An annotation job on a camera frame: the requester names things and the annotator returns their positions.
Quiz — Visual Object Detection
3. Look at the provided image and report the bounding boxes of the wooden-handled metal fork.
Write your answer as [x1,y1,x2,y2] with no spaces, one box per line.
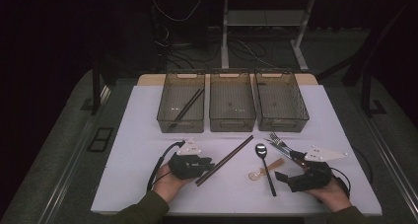
[269,132,295,154]

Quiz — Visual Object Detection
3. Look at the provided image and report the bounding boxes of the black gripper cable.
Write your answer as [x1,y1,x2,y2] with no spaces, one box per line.
[146,140,186,192]
[329,167,352,198]

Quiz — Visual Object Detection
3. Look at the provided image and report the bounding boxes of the white metal desk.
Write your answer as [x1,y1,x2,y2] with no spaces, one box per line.
[209,0,364,73]

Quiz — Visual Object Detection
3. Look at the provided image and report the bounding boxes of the white table cover board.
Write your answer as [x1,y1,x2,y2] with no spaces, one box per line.
[91,84,383,217]

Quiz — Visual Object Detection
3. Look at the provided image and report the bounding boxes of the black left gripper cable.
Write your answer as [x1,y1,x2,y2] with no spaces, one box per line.
[146,140,186,192]

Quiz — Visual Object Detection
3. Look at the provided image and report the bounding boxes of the wooden spoon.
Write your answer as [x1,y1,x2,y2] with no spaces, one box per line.
[247,158,286,183]

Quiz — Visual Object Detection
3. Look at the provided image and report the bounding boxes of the person's right hand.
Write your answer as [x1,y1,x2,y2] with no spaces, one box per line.
[305,178,352,213]

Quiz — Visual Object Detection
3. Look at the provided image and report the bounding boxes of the white hanging cable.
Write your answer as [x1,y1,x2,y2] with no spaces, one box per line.
[152,0,203,23]

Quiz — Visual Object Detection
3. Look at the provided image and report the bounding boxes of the bundle of floor cables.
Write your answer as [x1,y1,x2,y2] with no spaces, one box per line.
[154,23,279,71]

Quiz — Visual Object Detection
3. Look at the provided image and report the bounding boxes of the black floor outlet cover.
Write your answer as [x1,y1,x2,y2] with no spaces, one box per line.
[87,126,114,153]

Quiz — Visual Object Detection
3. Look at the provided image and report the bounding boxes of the black metal stand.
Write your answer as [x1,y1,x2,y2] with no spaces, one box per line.
[80,52,111,116]
[360,62,387,118]

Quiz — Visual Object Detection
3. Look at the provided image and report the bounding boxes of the wooden-handled metal knife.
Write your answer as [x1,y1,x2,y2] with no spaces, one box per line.
[264,138,312,173]

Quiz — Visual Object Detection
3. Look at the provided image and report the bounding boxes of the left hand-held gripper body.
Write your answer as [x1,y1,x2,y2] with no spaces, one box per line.
[168,138,202,181]

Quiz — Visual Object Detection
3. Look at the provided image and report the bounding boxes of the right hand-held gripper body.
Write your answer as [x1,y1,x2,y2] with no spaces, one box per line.
[287,145,350,193]

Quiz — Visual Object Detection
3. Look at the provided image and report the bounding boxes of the black-handled metal spoon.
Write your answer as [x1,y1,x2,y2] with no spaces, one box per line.
[254,142,278,197]

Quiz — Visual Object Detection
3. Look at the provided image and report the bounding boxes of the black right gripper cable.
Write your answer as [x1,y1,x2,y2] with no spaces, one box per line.
[329,167,352,198]

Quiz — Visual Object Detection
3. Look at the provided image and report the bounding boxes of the translucent brown plastic bin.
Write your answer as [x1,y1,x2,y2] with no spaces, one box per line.
[209,69,257,133]
[156,69,206,134]
[254,69,311,133]

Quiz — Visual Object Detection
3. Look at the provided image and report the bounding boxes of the person's left hand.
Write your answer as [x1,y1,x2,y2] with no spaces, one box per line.
[152,164,195,204]

